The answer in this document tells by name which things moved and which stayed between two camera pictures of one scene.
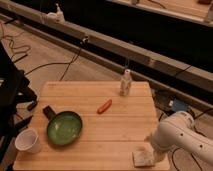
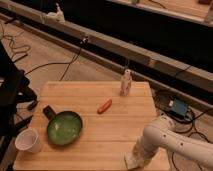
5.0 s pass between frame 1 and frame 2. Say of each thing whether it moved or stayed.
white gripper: moved
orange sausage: stayed
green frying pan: stayed
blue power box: stayed
